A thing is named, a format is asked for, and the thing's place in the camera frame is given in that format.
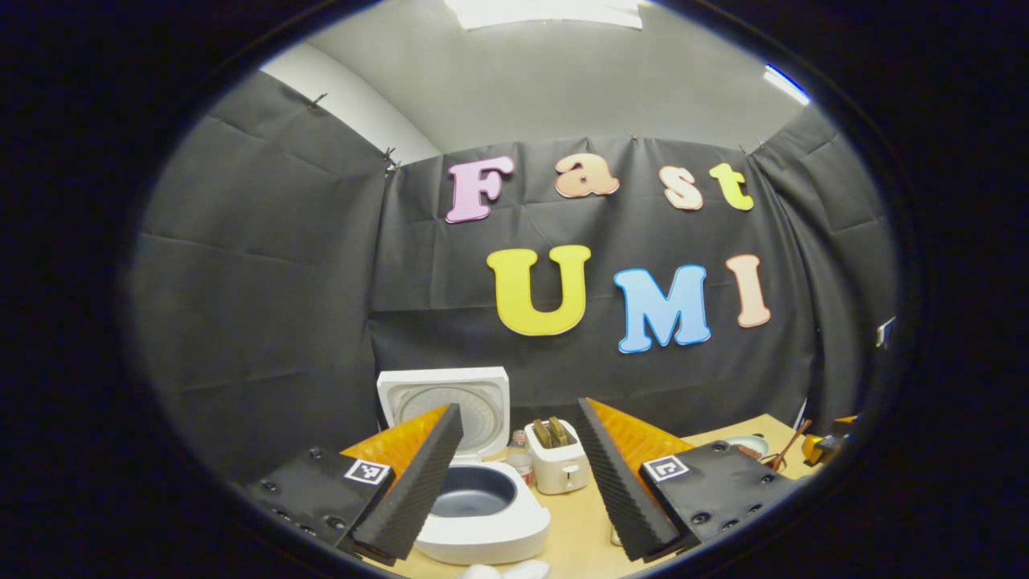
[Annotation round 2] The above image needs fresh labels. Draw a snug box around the white rice cooker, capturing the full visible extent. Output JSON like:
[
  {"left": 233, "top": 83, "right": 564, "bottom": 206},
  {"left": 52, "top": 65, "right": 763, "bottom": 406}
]
[{"left": 376, "top": 367, "right": 552, "bottom": 565}]

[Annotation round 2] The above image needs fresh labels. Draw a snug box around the clear plastic water bottle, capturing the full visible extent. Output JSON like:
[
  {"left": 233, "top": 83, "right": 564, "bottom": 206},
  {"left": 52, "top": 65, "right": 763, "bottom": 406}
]
[{"left": 506, "top": 430, "right": 535, "bottom": 486}]

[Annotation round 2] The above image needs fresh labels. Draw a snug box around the brown toast slice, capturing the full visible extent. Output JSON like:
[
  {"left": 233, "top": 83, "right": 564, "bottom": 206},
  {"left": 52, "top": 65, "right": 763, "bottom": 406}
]
[{"left": 533, "top": 416, "right": 576, "bottom": 449}]

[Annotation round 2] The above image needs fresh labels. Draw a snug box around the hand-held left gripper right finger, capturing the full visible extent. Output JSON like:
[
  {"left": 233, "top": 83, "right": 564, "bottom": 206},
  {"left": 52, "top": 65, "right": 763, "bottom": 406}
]
[{"left": 575, "top": 396, "right": 805, "bottom": 564}]

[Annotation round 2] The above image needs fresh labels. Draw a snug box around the black backdrop cloth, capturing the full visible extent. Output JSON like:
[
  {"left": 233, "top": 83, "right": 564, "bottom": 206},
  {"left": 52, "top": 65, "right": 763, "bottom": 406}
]
[{"left": 129, "top": 68, "right": 901, "bottom": 483}]

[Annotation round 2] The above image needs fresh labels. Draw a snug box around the white toaster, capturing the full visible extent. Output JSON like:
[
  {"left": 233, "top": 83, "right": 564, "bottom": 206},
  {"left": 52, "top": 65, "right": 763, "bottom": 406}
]
[{"left": 524, "top": 418, "right": 589, "bottom": 495}]

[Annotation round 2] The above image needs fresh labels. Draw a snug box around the pale green plate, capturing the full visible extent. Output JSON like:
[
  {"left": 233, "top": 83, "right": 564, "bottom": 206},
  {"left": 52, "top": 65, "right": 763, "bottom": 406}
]
[{"left": 722, "top": 435, "right": 770, "bottom": 462}]

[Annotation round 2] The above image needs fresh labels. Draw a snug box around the small ceiling light panel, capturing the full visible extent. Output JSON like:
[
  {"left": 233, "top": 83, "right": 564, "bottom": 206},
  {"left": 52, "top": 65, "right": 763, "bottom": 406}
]
[{"left": 762, "top": 64, "right": 811, "bottom": 105}]

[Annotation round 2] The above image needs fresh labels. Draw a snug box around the large ceiling light panel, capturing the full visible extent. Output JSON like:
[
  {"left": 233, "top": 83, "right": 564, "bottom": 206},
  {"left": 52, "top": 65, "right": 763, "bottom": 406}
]
[{"left": 445, "top": 0, "right": 644, "bottom": 31}]

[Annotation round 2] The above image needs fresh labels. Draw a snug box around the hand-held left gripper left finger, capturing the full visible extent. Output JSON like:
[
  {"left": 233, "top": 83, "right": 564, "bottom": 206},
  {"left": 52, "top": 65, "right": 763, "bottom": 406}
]
[{"left": 238, "top": 402, "right": 465, "bottom": 566}]

